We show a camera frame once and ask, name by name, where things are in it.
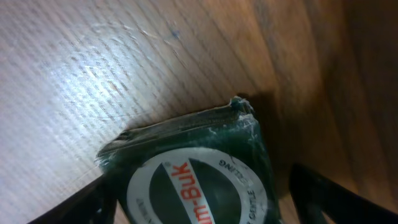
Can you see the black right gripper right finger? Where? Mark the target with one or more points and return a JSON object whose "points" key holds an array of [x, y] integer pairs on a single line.
{"points": [[315, 196]]}

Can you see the green Zam-Buk box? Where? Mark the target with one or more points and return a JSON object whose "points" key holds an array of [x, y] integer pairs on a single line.
{"points": [[206, 167]]}

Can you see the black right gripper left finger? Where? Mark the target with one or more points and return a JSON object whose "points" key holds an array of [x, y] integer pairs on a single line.
{"points": [[92, 204]]}

